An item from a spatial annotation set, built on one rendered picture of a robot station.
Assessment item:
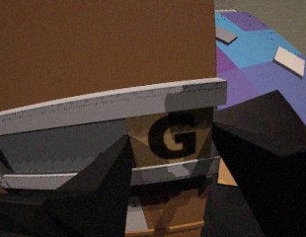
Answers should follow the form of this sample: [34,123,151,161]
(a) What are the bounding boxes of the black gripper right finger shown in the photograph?
[212,122,306,237]

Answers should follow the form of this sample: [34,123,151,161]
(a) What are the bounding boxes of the white paper ticket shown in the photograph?
[125,197,149,232]

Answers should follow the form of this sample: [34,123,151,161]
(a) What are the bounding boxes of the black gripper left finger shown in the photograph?
[0,135,132,237]

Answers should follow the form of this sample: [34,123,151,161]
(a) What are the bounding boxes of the brown tile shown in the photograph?
[125,107,213,169]

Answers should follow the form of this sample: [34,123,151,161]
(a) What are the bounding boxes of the grey flat rectangular tile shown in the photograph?
[215,25,238,44]

